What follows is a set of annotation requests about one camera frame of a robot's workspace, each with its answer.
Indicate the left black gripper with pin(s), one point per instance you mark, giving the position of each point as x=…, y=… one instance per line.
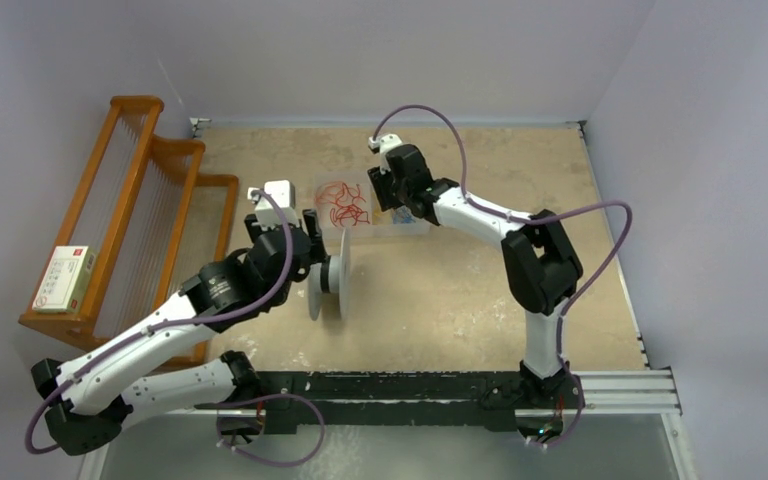
x=316, y=254

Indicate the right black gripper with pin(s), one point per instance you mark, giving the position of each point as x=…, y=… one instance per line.
x=380, y=182

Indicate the grey cable spool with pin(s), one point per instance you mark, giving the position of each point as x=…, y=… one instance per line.
x=331, y=277

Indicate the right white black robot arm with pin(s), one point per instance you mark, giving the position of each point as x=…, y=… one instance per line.
x=541, y=266

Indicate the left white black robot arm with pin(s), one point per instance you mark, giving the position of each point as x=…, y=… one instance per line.
x=90, y=400

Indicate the clear plastic compartment tray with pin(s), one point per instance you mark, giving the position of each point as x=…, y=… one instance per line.
x=346, y=200

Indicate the orange wooden rack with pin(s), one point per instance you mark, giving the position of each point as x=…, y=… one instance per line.
x=151, y=215

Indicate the white red cardboard box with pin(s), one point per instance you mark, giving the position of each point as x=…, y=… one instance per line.
x=65, y=280

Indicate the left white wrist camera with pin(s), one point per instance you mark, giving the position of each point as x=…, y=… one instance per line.
x=273, y=202

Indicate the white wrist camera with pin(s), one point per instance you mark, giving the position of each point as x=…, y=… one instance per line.
x=384, y=143
x=273, y=202

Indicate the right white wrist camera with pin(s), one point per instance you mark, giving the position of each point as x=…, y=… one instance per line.
x=384, y=143

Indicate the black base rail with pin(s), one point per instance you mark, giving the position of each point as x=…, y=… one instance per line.
x=493, y=400

